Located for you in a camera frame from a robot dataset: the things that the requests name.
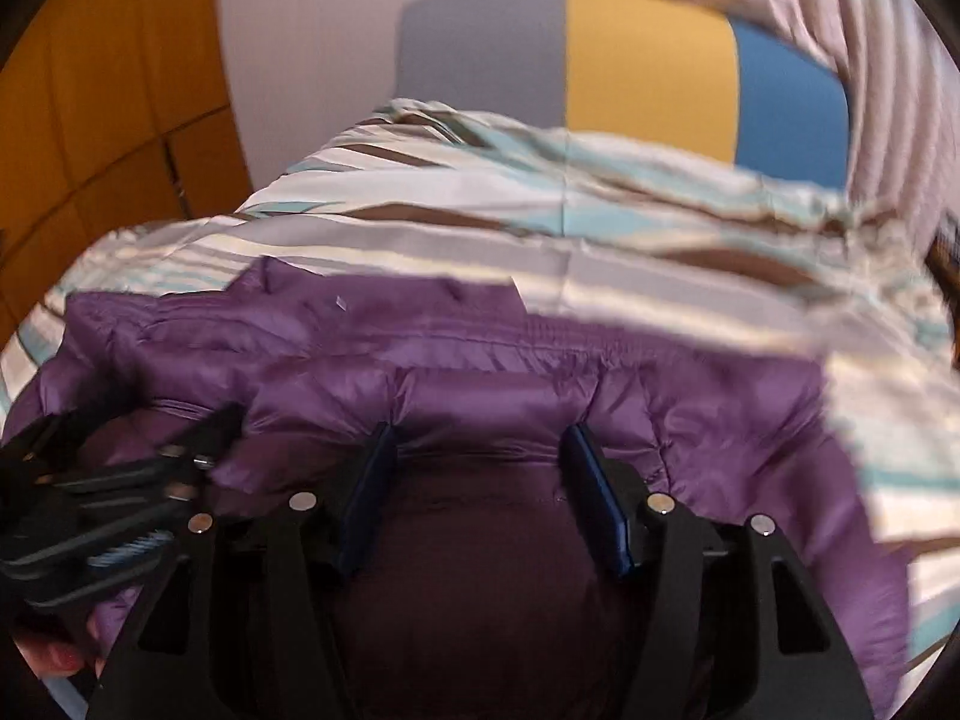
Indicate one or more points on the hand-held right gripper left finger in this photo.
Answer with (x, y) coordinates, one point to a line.
(367, 499)

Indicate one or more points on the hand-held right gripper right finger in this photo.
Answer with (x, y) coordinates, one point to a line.
(600, 502)

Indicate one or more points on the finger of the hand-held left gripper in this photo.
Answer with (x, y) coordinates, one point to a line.
(214, 431)

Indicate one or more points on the purple puffer jacket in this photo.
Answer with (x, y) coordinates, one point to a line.
(465, 360)

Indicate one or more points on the person's left hand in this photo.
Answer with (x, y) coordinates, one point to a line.
(56, 652)

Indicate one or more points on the striped duvet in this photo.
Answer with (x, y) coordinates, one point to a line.
(600, 240)

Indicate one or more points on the wooden wardrobe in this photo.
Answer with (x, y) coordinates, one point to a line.
(97, 90)

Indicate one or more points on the grey yellow blue headboard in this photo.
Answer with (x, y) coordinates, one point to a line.
(645, 67)

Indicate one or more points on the ship print curtain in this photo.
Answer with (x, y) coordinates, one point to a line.
(840, 7)

